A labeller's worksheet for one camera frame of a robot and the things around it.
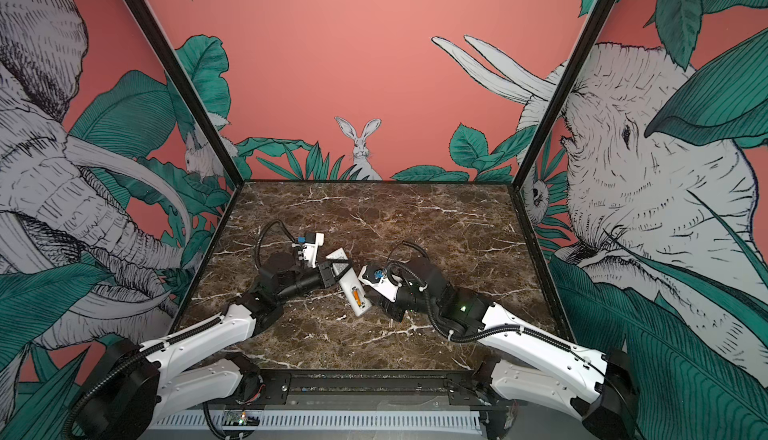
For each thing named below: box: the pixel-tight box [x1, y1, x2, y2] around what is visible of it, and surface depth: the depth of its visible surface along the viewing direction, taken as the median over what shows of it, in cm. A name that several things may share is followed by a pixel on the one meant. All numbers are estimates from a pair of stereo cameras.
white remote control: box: [326, 247, 372, 317], surface depth 77 cm
